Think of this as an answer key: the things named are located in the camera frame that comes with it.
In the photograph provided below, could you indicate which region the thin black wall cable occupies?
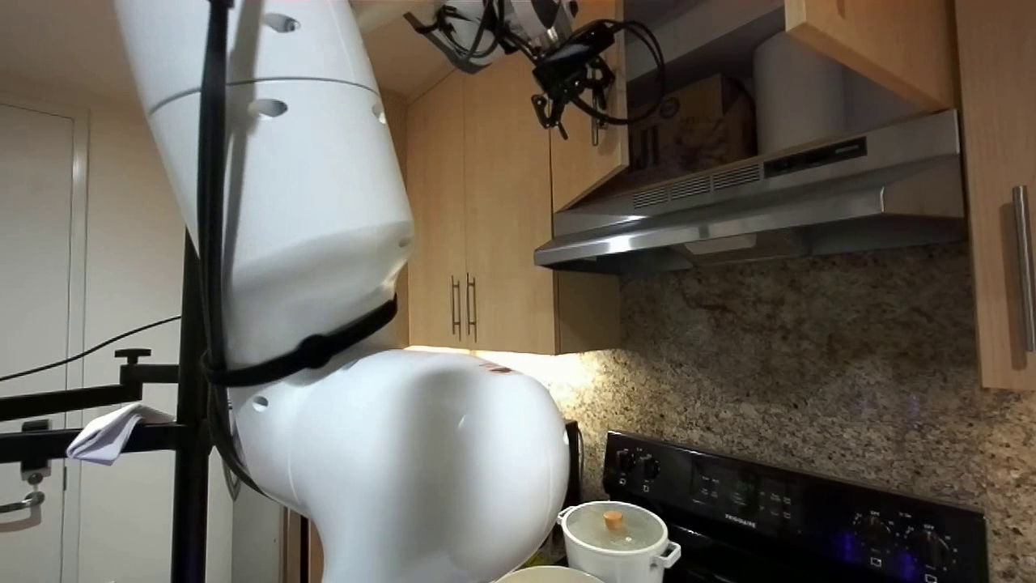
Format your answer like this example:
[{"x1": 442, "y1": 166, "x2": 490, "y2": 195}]
[{"x1": 0, "y1": 312, "x2": 184, "y2": 389}]

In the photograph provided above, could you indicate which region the white door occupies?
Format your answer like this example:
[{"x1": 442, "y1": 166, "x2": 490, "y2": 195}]
[{"x1": 0, "y1": 101, "x2": 93, "y2": 583}]

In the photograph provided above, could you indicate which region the wide wooden cabinet door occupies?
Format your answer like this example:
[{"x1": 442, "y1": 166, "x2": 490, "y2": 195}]
[{"x1": 463, "y1": 53, "x2": 559, "y2": 357}]

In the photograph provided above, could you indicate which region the white pot with lid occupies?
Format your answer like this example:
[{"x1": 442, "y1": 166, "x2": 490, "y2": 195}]
[{"x1": 558, "y1": 498, "x2": 685, "y2": 583}]

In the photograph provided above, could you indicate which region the silver vent duct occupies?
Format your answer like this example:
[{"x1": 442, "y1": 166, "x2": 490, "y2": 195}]
[{"x1": 751, "y1": 28, "x2": 869, "y2": 155}]

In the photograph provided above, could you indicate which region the black metal stand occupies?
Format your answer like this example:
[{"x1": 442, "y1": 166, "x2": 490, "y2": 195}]
[{"x1": 0, "y1": 238, "x2": 236, "y2": 583}]

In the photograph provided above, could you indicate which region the brown cardboard box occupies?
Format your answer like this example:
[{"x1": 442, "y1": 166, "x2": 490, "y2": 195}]
[{"x1": 628, "y1": 70, "x2": 756, "y2": 180}]

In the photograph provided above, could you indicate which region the narrow wooden cabinet door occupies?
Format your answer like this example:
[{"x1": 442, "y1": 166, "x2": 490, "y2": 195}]
[{"x1": 401, "y1": 73, "x2": 470, "y2": 350}]

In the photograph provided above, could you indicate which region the stainless steel range hood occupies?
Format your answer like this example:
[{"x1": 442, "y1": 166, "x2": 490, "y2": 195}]
[{"x1": 531, "y1": 108, "x2": 967, "y2": 272}]

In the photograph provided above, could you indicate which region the silver door lever handle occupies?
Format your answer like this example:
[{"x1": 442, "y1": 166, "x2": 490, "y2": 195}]
[{"x1": 0, "y1": 490, "x2": 53, "y2": 534}]

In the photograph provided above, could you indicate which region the black stove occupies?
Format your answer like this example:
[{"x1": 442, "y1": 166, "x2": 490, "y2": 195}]
[{"x1": 599, "y1": 429, "x2": 989, "y2": 583}]

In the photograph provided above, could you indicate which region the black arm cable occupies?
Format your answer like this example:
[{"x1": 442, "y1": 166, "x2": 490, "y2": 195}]
[{"x1": 198, "y1": 0, "x2": 401, "y2": 498}]

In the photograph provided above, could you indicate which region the wooden cabinet with long handle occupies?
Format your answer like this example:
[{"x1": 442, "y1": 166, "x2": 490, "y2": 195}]
[{"x1": 953, "y1": 0, "x2": 1036, "y2": 395}]

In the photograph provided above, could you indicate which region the white crumpled cloth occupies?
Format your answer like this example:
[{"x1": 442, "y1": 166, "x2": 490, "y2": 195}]
[{"x1": 66, "y1": 400, "x2": 175, "y2": 469}]

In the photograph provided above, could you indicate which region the long silver cabinet handle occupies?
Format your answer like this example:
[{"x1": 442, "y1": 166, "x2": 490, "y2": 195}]
[{"x1": 1007, "y1": 184, "x2": 1036, "y2": 369}]

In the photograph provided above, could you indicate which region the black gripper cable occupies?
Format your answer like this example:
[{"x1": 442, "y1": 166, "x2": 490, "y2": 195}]
[{"x1": 580, "y1": 16, "x2": 672, "y2": 130}]

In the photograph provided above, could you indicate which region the black rectangular appliance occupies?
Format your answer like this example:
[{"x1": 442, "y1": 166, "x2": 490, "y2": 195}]
[{"x1": 559, "y1": 416, "x2": 585, "y2": 511}]

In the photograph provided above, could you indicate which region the white pot rim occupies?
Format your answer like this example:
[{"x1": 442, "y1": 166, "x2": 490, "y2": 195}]
[{"x1": 495, "y1": 562, "x2": 605, "y2": 583}]

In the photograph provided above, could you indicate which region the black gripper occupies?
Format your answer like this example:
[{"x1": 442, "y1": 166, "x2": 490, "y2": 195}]
[{"x1": 528, "y1": 21, "x2": 628, "y2": 138}]

